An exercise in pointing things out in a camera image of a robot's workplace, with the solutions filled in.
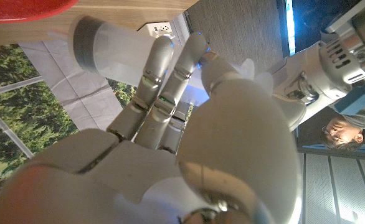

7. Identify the red bowl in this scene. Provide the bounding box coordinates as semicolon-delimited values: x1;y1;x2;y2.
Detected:
0;0;79;25

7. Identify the printed window forest backdrop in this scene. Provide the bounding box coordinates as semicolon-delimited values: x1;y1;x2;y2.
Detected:
0;40;136;206

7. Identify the white power strip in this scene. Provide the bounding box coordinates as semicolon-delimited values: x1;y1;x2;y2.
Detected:
138;21;174;40

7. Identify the person in dark clothes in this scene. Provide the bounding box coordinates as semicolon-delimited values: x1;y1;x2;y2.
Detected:
321;83;365;153

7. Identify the large clear plastic syringe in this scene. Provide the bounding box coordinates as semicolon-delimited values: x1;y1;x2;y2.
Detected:
67;15;275;94

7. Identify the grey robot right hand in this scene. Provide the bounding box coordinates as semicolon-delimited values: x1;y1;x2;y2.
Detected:
0;30;303;224

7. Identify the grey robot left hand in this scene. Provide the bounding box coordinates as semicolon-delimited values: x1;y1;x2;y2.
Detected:
271;29;365;131

